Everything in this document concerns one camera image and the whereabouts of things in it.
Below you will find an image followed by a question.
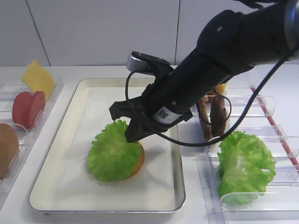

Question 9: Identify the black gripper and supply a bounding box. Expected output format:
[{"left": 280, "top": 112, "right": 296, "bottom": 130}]
[{"left": 109, "top": 83, "right": 192, "bottom": 143}]

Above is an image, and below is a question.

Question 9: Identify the green lettuce leaf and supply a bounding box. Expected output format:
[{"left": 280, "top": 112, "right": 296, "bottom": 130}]
[
  {"left": 217, "top": 131, "right": 276, "bottom": 205},
  {"left": 86, "top": 120, "right": 128, "bottom": 182}
]

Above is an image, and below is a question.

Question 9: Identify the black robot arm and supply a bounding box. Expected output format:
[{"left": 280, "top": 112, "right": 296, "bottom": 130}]
[{"left": 109, "top": 0, "right": 299, "bottom": 142}]

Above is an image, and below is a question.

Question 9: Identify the left meat patty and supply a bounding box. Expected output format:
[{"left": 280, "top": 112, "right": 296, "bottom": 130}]
[{"left": 197, "top": 99, "right": 212, "bottom": 141}]

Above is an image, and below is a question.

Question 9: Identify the meat patty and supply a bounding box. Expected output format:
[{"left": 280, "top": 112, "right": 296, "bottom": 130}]
[
  {"left": 197, "top": 99, "right": 212, "bottom": 141},
  {"left": 210, "top": 96, "right": 227, "bottom": 137}
]

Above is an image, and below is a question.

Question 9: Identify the right meat patty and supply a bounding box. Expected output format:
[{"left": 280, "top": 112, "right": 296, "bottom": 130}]
[{"left": 210, "top": 96, "right": 227, "bottom": 137}]

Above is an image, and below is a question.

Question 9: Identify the right tomato slice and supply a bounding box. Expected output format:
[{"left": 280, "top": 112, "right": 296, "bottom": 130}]
[{"left": 28, "top": 91, "right": 46, "bottom": 128}]

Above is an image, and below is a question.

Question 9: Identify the tomato slice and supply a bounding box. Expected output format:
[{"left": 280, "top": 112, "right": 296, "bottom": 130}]
[
  {"left": 12, "top": 91, "right": 32, "bottom": 129},
  {"left": 28, "top": 91, "right": 46, "bottom": 128}
]

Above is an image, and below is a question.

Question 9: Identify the yellow cheese slice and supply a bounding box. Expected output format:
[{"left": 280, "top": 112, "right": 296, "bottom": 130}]
[{"left": 21, "top": 60, "right": 55, "bottom": 100}]

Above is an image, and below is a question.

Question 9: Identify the left tomato slice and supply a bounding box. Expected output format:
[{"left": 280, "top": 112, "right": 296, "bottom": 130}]
[{"left": 12, "top": 91, "right": 32, "bottom": 129}]

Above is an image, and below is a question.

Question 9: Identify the green lettuce leaf in rack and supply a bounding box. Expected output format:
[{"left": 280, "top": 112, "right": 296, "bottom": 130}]
[{"left": 217, "top": 131, "right": 276, "bottom": 205}]

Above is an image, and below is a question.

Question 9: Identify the toasted bottom bun slice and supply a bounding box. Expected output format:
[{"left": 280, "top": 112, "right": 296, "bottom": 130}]
[{"left": 124, "top": 141, "right": 145, "bottom": 179}]

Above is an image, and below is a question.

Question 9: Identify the white paper tray liner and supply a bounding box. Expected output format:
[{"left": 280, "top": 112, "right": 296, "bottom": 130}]
[{"left": 57, "top": 86, "right": 176, "bottom": 206}]

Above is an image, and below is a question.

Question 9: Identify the metal baking tray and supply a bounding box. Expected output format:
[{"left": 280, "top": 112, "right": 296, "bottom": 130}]
[{"left": 28, "top": 78, "right": 185, "bottom": 213}]

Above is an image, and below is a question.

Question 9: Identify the clear left ingredient rack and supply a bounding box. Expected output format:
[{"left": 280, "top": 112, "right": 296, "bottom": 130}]
[{"left": 0, "top": 78, "right": 64, "bottom": 206}]

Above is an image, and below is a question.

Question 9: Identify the clear ingredient rack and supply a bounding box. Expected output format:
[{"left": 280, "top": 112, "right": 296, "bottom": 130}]
[
  {"left": 183, "top": 95, "right": 299, "bottom": 224},
  {"left": 0, "top": 78, "right": 64, "bottom": 206}
]

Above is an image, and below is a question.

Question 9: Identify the brown bun in left rack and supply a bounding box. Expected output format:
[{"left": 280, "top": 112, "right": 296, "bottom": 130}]
[{"left": 0, "top": 123, "right": 19, "bottom": 179}]

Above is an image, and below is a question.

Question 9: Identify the clear right ingredient rack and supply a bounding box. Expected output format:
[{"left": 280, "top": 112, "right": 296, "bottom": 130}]
[{"left": 183, "top": 95, "right": 299, "bottom": 224}]

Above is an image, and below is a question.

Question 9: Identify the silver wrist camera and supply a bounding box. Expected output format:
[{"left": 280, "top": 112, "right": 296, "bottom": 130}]
[{"left": 126, "top": 51, "right": 174, "bottom": 75}]

